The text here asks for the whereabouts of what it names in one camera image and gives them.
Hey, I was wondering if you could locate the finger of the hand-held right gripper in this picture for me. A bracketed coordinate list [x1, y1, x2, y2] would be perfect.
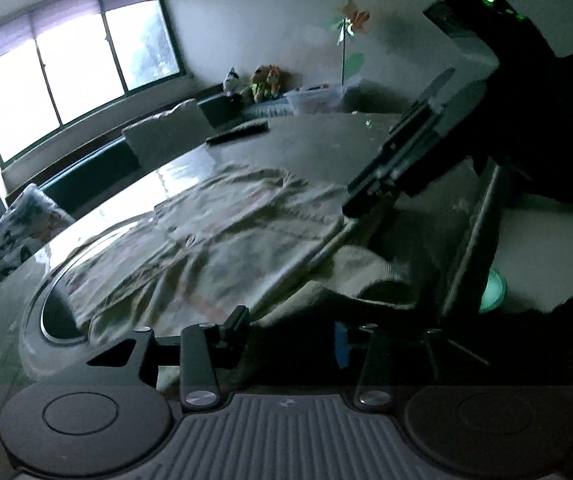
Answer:
[343, 67, 488, 217]
[440, 159, 505, 317]

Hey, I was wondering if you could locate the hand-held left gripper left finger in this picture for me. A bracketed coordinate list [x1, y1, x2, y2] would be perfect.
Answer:
[86, 305, 252, 407]

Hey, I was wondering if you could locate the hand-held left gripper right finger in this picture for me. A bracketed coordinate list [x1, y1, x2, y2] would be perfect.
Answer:
[335, 321, 491, 407]

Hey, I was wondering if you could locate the pale patterned children's garment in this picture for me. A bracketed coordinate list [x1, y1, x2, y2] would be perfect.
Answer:
[64, 164, 417, 347]

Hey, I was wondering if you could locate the teal bowl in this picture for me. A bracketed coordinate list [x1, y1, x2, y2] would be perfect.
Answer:
[479, 267, 509, 313]

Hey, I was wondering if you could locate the clear plastic container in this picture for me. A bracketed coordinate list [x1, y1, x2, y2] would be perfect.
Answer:
[284, 84, 349, 115]

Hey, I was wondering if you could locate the paper pinwheel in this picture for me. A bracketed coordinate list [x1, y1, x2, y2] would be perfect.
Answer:
[330, 0, 371, 86]

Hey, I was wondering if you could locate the orange plush toy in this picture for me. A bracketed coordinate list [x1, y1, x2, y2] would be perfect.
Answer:
[265, 64, 287, 98]

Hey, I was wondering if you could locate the round built-in cooker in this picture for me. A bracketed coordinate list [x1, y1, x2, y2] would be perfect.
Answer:
[39, 280, 92, 347]

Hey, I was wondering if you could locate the black remote control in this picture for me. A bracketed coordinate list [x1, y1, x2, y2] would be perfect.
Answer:
[205, 120, 270, 146]

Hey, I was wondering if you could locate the butterfly print pillow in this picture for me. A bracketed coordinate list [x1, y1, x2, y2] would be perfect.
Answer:
[0, 183, 74, 286]

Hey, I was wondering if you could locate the teal sofa bench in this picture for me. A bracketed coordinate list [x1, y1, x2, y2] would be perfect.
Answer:
[1, 80, 402, 211]

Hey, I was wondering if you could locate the plain grey cushion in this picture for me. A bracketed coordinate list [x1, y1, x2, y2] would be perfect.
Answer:
[121, 99, 214, 171]

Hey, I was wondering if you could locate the window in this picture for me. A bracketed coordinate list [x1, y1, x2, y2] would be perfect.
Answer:
[0, 0, 187, 166]

